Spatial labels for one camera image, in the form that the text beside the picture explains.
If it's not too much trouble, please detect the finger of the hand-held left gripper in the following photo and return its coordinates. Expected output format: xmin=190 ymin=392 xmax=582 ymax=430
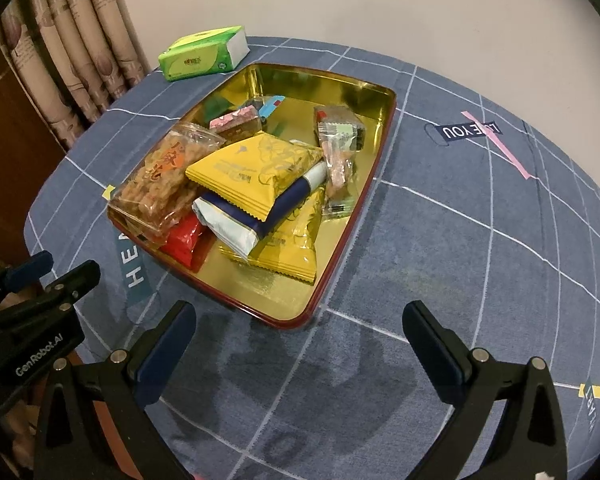
xmin=0 ymin=260 xmax=102 ymax=331
xmin=0 ymin=251 xmax=55 ymax=313

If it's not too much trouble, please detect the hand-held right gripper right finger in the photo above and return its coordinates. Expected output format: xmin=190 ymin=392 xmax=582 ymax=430
xmin=401 ymin=300 xmax=568 ymax=480

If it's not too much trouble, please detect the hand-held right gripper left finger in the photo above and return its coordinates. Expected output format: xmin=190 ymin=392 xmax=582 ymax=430
xmin=32 ymin=300 xmax=198 ymax=480

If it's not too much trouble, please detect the small reddish twisted dough packet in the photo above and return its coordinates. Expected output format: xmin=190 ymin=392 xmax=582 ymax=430
xmin=160 ymin=210 xmax=208 ymax=273

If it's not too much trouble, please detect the dark red gold-lined tin box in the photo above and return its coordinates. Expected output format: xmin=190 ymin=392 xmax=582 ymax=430
xmin=107 ymin=62 xmax=398 ymax=332

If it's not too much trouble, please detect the blue soda cracker packet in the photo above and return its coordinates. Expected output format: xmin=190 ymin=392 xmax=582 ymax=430
xmin=192 ymin=160 xmax=328 ymax=258

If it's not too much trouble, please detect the blue candy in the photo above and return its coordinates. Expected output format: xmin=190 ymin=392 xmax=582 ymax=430
xmin=252 ymin=95 xmax=286 ymax=123

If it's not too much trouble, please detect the black sesame block packet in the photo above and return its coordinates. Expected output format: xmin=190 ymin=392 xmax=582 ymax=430
xmin=314 ymin=105 xmax=368 ymax=153

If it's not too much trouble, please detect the blue checked bed sheet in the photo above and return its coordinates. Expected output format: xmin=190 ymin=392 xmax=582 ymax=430
xmin=24 ymin=36 xmax=600 ymax=480

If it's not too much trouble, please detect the brown wooden cabinet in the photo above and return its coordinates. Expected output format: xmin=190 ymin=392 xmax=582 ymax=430
xmin=0 ymin=40 xmax=68 ymax=261

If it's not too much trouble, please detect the large clear twisted dough packet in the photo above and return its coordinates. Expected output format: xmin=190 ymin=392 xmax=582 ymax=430
xmin=109 ymin=122 xmax=226 ymax=248

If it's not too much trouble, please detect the yellow snack packet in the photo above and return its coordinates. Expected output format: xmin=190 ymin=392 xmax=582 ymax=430
xmin=185 ymin=131 xmax=326 ymax=223
xmin=219 ymin=185 xmax=327 ymax=287

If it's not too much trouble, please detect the clear green-ended peanut packet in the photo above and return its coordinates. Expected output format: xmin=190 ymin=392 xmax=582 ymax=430
xmin=316 ymin=119 xmax=361 ymax=217

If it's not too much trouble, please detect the pink candy packet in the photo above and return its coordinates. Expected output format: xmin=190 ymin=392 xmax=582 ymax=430
xmin=209 ymin=106 xmax=263 ymax=141

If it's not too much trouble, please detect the beige patterned curtain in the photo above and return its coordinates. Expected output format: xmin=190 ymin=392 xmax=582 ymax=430
xmin=0 ymin=0 xmax=151 ymax=136

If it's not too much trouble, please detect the green tissue pack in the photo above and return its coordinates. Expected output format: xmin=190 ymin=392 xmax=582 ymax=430
xmin=158 ymin=25 xmax=251 ymax=82

